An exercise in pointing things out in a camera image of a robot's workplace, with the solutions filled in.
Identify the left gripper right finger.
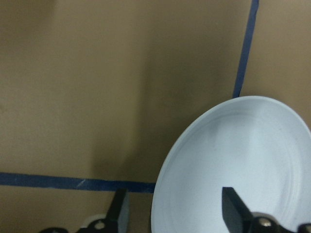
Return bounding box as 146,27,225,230
222,187,254,233

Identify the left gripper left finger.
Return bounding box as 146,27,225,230
105,189,128,233

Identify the blue plate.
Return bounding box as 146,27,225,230
151,96,311,233

